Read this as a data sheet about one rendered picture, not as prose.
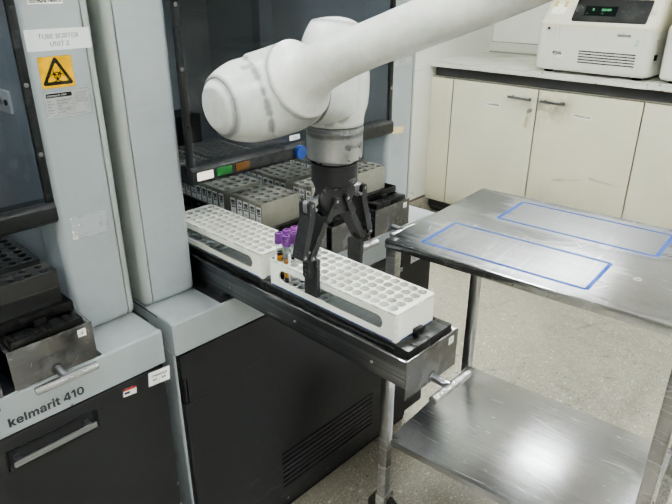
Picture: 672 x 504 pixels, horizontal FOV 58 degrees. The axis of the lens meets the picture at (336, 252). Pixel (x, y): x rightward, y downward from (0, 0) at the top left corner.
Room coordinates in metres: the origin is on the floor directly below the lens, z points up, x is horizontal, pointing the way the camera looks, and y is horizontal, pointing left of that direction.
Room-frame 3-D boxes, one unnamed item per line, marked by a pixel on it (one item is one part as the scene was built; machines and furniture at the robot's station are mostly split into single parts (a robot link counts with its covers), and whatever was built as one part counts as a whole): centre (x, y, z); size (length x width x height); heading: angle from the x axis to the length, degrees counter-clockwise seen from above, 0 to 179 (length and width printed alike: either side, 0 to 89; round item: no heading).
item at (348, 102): (0.94, 0.01, 1.20); 0.13 x 0.11 x 0.16; 142
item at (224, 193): (1.38, 0.23, 0.85); 0.12 x 0.02 x 0.06; 137
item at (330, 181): (0.95, 0.00, 1.01); 0.08 x 0.07 x 0.09; 136
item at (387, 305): (0.93, -0.02, 0.83); 0.30 x 0.10 x 0.06; 46
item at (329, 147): (0.95, 0.00, 1.09); 0.09 x 0.09 x 0.06
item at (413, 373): (1.02, 0.08, 0.78); 0.73 x 0.14 x 0.09; 46
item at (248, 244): (1.15, 0.21, 0.83); 0.30 x 0.10 x 0.06; 46
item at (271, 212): (1.28, 0.13, 0.85); 0.12 x 0.02 x 0.06; 137
